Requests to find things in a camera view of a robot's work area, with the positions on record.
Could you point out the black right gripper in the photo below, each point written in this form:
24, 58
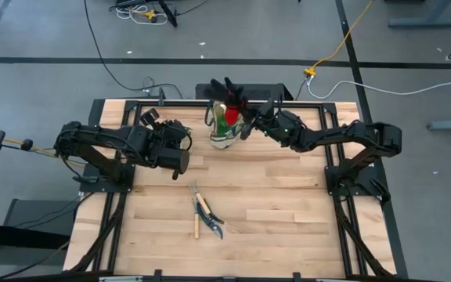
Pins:
286, 131

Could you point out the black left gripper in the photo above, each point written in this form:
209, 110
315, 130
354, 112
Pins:
170, 160

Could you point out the black red gardening glove pair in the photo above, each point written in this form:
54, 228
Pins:
232, 115

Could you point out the green plastic spray bottle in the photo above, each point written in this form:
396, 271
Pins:
221, 125

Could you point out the beige green canvas gardening bag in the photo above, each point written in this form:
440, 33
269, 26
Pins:
225, 142

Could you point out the teal black pruning shears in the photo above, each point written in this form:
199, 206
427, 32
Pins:
217, 231

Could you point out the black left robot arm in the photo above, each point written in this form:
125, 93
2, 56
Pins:
104, 135

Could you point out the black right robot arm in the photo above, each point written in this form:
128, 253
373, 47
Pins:
351, 135

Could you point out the black mesh box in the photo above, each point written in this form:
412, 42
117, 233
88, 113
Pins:
278, 92

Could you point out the black tripod leg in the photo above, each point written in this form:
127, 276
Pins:
168, 13

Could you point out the gray bench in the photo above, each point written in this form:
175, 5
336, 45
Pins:
33, 213

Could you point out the gray desk foot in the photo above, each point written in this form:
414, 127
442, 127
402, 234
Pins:
425, 22

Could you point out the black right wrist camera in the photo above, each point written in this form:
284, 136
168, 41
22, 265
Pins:
267, 107

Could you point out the black table frame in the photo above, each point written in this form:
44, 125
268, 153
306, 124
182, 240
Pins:
96, 109

